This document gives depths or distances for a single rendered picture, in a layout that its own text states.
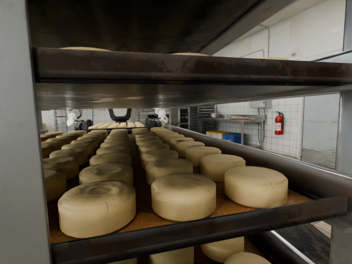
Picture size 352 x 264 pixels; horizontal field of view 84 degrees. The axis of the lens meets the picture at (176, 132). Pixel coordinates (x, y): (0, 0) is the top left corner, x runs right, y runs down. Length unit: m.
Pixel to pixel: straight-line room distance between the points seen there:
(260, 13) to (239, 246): 0.25
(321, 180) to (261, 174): 0.05
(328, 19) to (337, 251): 4.67
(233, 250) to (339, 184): 0.12
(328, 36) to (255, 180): 4.60
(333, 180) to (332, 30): 4.55
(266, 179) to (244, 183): 0.02
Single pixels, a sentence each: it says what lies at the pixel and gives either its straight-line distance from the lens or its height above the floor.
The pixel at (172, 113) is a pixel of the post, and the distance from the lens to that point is 0.72.
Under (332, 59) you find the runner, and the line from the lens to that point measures 0.20.
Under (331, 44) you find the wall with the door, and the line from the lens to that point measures 4.66.
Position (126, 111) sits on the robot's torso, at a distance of 2.07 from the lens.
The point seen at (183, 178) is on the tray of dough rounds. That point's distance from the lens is 0.16.
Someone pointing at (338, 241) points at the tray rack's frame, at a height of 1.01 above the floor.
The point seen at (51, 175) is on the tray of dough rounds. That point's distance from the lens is 0.21.
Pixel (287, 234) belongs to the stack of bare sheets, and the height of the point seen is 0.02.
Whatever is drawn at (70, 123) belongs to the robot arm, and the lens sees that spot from 1.86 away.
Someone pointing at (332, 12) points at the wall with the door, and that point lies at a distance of 4.82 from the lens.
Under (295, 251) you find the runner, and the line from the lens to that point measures 0.26.
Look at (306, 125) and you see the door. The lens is 4.75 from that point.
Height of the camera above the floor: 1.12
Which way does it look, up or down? 6 degrees down
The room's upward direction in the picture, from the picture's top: 1 degrees counter-clockwise
